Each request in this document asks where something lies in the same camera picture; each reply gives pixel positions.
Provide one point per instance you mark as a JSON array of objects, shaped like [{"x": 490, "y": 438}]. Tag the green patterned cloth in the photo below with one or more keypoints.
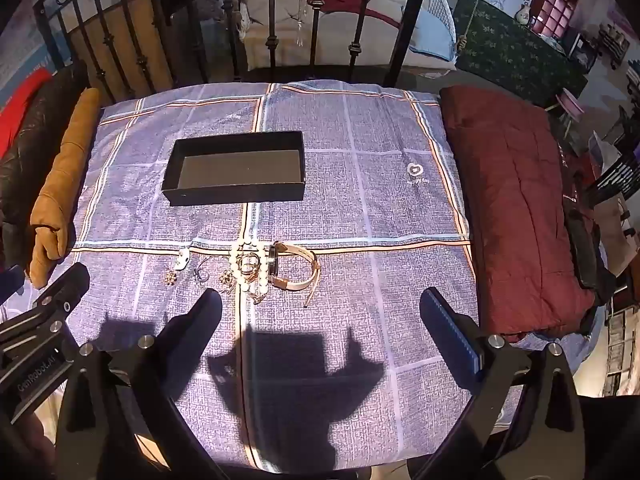
[{"x": 515, "y": 50}]

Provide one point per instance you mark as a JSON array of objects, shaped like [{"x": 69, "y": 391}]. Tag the red cloth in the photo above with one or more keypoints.
[{"x": 17, "y": 105}]

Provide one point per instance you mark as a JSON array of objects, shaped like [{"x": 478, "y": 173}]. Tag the white ceramic vase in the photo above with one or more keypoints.
[{"x": 523, "y": 13}]

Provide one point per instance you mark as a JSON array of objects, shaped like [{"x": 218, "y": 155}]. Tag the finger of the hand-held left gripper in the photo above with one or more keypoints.
[
  {"x": 10, "y": 282},
  {"x": 60, "y": 290}
]

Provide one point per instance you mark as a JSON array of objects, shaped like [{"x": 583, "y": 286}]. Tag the maroon quilt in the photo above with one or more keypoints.
[{"x": 510, "y": 200}]

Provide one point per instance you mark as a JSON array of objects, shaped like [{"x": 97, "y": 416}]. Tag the black rectangular box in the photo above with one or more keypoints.
[{"x": 235, "y": 170}]

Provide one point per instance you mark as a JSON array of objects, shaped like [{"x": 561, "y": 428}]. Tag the black iron bed frame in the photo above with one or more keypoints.
[{"x": 130, "y": 45}]

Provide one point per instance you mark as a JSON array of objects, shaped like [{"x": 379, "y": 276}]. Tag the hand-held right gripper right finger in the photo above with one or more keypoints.
[{"x": 450, "y": 325}]

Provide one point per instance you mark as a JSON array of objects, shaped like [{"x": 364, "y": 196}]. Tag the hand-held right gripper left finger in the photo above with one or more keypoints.
[{"x": 204, "y": 307}]

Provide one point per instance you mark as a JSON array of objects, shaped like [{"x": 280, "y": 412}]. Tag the black chair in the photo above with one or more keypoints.
[{"x": 615, "y": 170}]

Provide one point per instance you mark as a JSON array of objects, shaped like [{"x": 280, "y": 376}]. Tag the red booth cabinet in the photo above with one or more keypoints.
[{"x": 557, "y": 0}]

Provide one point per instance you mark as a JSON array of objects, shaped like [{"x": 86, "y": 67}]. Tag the gold flower earrings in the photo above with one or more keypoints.
[{"x": 174, "y": 278}]

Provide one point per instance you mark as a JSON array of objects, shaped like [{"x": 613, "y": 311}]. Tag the pink stool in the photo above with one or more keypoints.
[{"x": 570, "y": 102}]

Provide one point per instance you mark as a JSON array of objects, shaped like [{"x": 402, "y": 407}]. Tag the black quilted jacket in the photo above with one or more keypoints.
[{"x": 30, "y": 150}]

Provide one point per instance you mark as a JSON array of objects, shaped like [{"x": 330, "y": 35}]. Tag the purple plaid blanket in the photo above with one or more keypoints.
[{"x": 380, "y": 200}]

